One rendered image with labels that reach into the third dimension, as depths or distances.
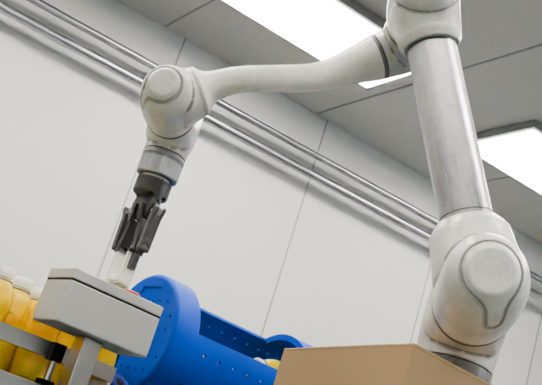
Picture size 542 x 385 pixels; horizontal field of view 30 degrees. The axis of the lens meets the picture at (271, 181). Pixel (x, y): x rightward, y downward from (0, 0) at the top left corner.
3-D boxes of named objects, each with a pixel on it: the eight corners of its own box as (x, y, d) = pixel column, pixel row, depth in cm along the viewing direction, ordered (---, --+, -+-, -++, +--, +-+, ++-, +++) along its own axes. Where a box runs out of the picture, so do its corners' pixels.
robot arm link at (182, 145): (143, 156, 219) (135, 134, 207) (167, 94, 224) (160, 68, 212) (190, 170, 218) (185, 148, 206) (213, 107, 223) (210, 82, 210)
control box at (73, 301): (147, 358, 187) (164, 306, 190) (56, 320, 176) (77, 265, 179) (118, 354, 195) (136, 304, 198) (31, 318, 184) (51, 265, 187)
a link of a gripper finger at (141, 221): (154, 210, 211) (158, 208, 210) (142, 258, 205) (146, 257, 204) (139, 202, 208) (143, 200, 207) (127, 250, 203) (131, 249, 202)
